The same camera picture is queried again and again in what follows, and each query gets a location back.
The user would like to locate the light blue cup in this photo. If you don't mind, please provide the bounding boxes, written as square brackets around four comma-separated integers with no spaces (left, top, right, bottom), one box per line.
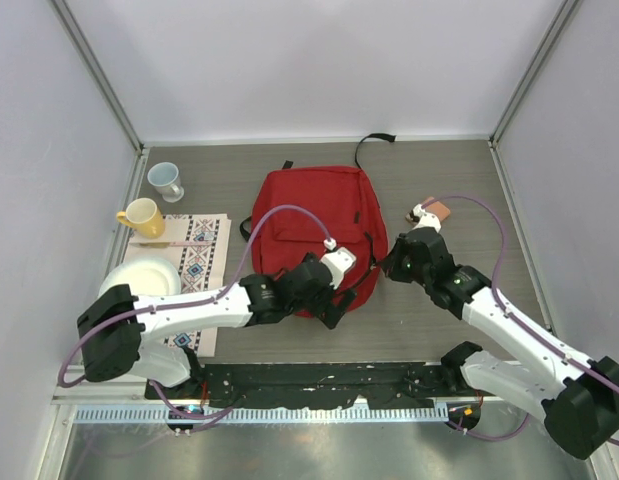
[147,162,185,203]

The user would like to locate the white cable duct strip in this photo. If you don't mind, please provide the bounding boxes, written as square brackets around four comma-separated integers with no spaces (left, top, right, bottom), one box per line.
[73,403,449,425]

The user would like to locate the red backpack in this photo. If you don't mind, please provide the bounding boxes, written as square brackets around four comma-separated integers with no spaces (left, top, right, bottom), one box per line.
[239,157,389,311]

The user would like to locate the purple cable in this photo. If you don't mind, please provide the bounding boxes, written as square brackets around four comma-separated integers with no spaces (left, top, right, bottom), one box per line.
[57,204,338,389]
[421,194,619,449]

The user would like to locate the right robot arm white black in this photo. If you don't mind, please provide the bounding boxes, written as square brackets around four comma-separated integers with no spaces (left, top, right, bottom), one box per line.
[382,227,619,460]

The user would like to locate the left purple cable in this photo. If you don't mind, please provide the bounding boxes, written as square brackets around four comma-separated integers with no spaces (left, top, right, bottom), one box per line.
[57,204,338,389]

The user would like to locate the white paper plate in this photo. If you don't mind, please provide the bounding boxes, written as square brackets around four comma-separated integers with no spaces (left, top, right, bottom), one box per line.
[98,256,181,297]

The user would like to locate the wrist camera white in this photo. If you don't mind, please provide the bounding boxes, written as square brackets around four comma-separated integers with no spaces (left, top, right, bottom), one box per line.
[320,238,356,290]
[406,204,441,232]

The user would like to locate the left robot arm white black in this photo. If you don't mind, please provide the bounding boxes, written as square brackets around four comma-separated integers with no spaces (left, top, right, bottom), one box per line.
[77,247,356,399]

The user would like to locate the patterned placemat cloth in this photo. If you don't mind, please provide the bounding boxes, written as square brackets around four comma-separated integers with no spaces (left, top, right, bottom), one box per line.
[99,212,233,358]

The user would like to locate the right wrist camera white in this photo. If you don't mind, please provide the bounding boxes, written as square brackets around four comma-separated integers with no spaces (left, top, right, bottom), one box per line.
[406,204,441,232]

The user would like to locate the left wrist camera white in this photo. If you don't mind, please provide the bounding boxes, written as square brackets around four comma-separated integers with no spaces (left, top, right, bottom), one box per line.
[320,238,356,290]

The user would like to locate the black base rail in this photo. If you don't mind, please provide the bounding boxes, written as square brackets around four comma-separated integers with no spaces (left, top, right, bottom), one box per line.
[164,362,476,410]

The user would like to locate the yellow mug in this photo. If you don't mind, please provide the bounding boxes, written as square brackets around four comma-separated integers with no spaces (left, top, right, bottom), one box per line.
[116,198,165,239]

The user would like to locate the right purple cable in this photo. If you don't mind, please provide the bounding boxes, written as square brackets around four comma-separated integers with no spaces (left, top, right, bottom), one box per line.
[421,194,619,449]

